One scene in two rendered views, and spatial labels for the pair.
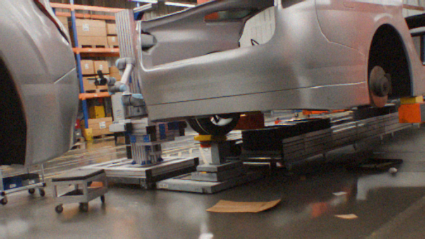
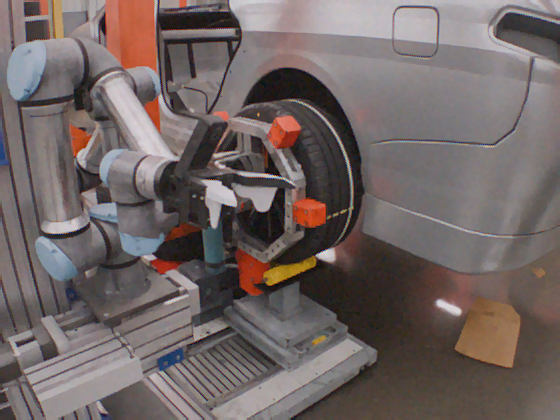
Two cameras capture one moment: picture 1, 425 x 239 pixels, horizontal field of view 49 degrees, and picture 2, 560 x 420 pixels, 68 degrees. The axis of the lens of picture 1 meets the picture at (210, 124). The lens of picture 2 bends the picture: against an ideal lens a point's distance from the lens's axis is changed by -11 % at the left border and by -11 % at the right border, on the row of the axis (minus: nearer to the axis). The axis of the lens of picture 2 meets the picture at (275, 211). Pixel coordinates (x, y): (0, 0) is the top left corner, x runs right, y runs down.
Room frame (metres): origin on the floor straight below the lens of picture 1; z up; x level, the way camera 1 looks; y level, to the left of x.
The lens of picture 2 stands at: (4.67, 1.76, 1.45)
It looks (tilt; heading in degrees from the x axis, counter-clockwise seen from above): 22 degrees down; 275
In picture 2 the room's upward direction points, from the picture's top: straight up
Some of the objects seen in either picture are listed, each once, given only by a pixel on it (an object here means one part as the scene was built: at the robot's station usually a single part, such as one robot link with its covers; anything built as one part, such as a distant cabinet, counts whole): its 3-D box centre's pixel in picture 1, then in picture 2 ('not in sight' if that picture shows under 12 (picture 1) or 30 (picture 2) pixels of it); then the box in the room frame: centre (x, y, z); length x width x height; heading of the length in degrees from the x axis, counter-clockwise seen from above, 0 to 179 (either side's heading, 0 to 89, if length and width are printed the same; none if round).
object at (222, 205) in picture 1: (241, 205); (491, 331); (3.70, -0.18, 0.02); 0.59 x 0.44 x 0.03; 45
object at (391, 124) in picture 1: (372, 126); not in sight; (7.28, -2.53, 0.20); 1.00 x 0.86 x 0.39; 135
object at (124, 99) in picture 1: (125, 82); (56, 164); (5.23, 0.89, 1.19); 0.15 x 0.12 x 0.55; 62
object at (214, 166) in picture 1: (218, 153); (284, 290); (4.80, -0.05, 0.32); 0.40 x 0.30 x 0.28; 135
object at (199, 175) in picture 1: (221, 172); (283, 323); (4.80, -0.05, 0.13); 0.50 x 0.36 x 0.10; 135
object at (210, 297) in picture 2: (229, 155); (222, 285); (5.11, -0.18, 0.26); 0.42 x 0.18 x 0.35; 45
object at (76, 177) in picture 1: (80, 190); not in sight; (4.41, 1.31, 0.17); 0.43 x 0.36 x 0.34; 165
